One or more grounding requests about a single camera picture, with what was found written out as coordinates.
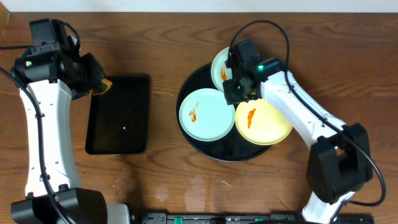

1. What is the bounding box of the orange green sponge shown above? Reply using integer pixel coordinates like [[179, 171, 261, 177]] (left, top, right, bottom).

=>
[[92, 78, 113, 95]]

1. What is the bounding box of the light green plate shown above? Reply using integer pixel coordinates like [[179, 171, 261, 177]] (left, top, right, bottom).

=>
[[211, 47, 233, 92], [178, 88, 235, 142]]

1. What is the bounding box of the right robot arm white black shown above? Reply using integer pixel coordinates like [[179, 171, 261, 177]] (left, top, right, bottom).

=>
[[223, 57, 373, 223]]

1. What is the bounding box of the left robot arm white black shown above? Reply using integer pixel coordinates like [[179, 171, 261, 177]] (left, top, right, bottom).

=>
[[11, 52, 131, 223]]

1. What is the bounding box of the black rectangular tray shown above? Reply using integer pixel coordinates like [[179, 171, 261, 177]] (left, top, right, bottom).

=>
[[85, 74, 150, 155]]

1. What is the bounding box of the black round tray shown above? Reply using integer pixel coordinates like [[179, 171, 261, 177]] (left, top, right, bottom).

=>
[[176, 63, 272, 162]]

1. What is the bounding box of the yellow plate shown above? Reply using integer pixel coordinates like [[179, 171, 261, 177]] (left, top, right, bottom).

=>
[[235, 99, 293, 146]]

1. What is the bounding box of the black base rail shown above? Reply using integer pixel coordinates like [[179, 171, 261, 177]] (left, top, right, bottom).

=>
[[141, 212, 376, 224]]

